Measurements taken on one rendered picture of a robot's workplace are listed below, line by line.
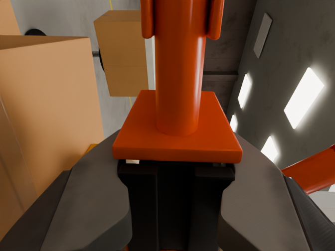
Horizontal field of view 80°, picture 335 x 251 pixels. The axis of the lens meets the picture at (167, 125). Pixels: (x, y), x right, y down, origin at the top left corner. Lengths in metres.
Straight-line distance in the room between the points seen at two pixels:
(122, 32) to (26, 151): 1.43
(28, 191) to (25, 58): 0.12
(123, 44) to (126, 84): 0.33
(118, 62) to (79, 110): 1.40
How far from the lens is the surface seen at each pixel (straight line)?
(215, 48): 9.23
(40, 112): 0.22
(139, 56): 1.63
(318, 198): 1.99
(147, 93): 0.15
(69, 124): 0.27
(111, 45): 1.65
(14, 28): 1.10
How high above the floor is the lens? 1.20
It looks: 2 degrees down
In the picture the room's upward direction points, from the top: 91 degrees clockwise
